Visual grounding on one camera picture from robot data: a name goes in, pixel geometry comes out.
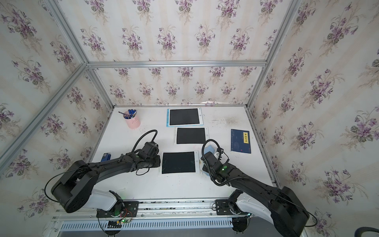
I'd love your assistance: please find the white framed tablet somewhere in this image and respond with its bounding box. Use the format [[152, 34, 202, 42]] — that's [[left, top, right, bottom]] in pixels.
[[174, 127, 209, 144], [159, 151, 200, 176]]

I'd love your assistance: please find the blue framed drawing tablet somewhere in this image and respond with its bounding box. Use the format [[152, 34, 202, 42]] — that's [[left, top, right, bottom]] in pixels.
[[166, 108, 204, 127]]

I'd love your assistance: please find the light blue microfiber cloth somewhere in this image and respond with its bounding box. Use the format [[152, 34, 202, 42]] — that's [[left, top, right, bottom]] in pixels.
[[204, 145, 216, 154]]

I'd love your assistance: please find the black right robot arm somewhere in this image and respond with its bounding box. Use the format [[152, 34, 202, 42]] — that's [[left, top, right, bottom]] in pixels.
[[201, 152, 311, 237]]

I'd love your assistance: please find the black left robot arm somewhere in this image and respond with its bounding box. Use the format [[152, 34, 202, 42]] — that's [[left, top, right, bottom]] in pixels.
[[51, 152, 160, 213]]

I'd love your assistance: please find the dark blue book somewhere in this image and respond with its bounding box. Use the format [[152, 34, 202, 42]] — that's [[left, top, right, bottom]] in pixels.
[[231, 129, 251, 154]]

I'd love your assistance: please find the pink pen cup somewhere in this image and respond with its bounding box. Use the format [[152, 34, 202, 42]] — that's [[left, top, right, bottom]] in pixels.
[[123, 116, 141, 129]]

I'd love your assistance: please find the small green circuit board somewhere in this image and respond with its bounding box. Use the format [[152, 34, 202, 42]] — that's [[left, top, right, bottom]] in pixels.
[[107, 218, 132, 229]]

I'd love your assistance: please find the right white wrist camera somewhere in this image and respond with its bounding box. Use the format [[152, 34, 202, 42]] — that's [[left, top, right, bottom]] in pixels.
[[214, 148, 223, 161]]

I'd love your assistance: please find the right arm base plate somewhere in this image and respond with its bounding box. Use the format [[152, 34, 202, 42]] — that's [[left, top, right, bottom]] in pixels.
[[212, 199, 248, 216]]

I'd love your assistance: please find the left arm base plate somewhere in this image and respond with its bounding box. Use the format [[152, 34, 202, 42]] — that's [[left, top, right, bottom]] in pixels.
[[96, 201, 139, 219]]

